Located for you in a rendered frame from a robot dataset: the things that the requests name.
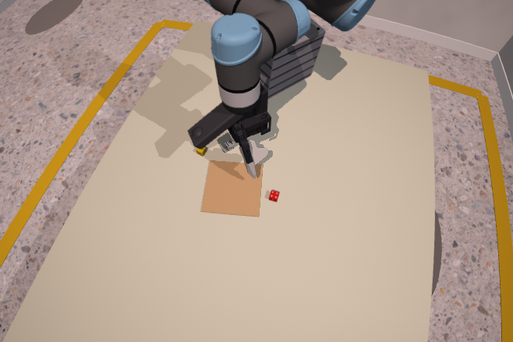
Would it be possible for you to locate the yellow die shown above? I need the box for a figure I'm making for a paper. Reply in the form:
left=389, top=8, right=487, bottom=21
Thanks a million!
left=196, top=147, right=207, bottom=156

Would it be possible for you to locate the red die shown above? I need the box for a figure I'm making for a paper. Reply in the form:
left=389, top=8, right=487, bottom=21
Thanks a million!
left=269, top=190, right=279, bottom=202

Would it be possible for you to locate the white die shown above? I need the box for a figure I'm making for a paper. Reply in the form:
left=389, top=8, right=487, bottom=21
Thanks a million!
left=225, top=140, right=235, bottom=151

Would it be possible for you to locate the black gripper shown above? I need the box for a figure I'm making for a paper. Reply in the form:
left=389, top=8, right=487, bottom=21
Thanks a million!
left=222, top=83, right=271, bottom=179

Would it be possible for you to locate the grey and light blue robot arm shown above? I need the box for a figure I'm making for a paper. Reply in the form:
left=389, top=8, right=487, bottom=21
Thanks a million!
left=188, top=0, right=376, bottom=150

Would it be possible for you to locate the tan flat mat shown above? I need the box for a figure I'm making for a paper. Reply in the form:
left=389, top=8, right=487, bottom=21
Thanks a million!
left=201, top=160, right=263, bottom=217

